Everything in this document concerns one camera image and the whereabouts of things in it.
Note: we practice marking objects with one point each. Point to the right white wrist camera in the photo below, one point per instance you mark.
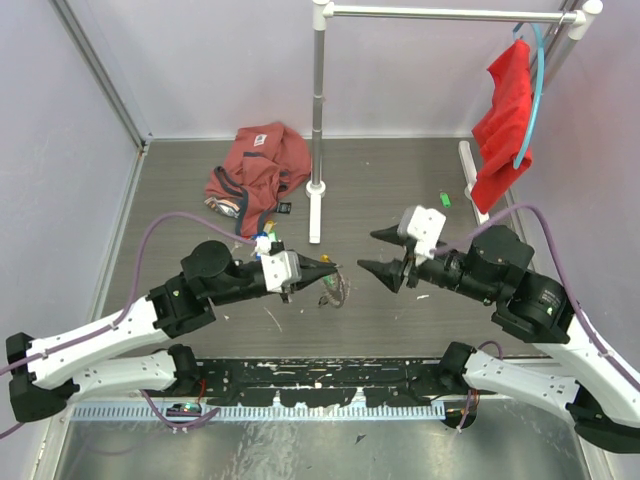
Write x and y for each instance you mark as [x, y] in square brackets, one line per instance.
[424, 225]

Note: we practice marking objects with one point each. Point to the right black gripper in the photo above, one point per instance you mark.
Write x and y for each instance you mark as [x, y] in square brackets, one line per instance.
[387, 273]

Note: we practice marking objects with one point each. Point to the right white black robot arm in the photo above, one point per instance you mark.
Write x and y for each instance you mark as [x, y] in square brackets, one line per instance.
[592, 396]

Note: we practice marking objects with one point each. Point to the white metal clothes rack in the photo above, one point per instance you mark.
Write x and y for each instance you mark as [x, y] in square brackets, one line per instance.
[574, 18]

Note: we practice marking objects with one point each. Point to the black mounting base plate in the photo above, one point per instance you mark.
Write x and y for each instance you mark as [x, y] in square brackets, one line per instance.
[322, 382]

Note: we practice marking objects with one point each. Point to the bright red shirt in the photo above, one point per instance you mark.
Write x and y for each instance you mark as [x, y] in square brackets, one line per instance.
[501, 132]

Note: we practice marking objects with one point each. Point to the rust red t-shirt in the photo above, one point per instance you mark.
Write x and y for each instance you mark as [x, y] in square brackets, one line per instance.
[264, 164]

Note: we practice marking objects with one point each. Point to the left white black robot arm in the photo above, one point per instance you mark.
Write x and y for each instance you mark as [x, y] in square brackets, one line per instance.
[48, 374]

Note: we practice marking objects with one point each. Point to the aluminium frame post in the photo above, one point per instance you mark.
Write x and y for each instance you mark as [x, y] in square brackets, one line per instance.
[99, 71]

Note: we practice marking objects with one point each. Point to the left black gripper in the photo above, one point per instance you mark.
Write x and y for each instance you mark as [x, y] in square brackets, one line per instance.
[311, 268]

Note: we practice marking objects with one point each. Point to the grey slotted cable duct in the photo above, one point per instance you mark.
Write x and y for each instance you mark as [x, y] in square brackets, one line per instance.
[357, 411]

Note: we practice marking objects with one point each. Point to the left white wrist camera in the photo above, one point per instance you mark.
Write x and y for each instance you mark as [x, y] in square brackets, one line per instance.
[280, 267]

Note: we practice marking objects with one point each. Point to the light blue clothes hanger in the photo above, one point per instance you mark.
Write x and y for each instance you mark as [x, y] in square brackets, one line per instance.
[536, 96]

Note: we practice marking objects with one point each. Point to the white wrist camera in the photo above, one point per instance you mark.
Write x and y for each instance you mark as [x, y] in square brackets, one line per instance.
[280, 267]
[424, 225]

